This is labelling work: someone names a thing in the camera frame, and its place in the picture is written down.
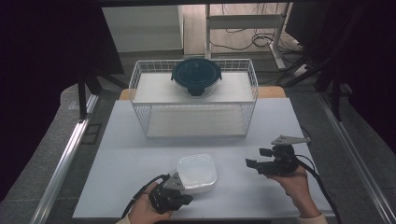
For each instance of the white power strip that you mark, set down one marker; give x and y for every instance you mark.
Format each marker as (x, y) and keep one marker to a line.
(301, 70)

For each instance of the grey cabinet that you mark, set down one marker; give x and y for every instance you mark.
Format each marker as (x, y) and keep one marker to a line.
(143, 28)

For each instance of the dark floor grille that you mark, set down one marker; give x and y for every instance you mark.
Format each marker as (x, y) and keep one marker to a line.
(91, 133)

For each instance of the round blue lidded container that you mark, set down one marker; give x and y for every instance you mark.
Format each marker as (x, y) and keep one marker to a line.
(196, 73)

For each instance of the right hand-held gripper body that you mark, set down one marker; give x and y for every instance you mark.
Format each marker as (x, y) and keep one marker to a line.
(281, 161)

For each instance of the person's left hand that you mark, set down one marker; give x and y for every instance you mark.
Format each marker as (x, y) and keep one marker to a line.
(144, 208)

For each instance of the white metal desk frame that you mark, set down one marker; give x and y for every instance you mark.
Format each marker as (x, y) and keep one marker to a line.
(243, 21)

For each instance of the white square lidded container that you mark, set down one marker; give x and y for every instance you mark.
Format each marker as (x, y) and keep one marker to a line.
(196, 171)

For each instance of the aluminium rail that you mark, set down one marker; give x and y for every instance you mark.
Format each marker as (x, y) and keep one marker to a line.
(62, 169)
(358, 165)

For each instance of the person's right hand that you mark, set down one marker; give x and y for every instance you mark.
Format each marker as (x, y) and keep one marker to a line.
(295, 189)

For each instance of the wooden table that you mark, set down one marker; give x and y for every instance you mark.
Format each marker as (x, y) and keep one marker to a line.
(271, 92)

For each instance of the black metal stand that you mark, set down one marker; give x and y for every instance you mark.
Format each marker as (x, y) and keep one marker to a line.
(82, 99)
(336, 99)

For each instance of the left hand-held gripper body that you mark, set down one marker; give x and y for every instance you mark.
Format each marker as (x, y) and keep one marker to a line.
(166, 196)

